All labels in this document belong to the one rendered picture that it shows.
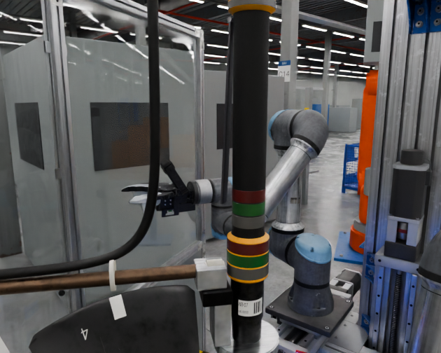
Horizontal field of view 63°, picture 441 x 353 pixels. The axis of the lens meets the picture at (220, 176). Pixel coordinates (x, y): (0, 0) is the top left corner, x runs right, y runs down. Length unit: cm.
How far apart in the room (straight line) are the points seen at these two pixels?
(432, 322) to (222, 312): 47
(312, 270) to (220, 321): 83
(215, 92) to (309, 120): 330
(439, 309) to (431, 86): 66
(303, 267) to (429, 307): 52
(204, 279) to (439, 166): 95
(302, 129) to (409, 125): 31
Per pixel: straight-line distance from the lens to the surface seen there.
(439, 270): 74
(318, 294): 125
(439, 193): 123
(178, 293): 57
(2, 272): 39
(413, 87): 122
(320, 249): 119
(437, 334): 78
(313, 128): 111
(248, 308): 39
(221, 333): 40
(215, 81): 438
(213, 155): 439
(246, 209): 35
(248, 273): 37
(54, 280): 38
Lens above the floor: 169
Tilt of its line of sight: 11 degrees down
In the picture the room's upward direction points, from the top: straight up
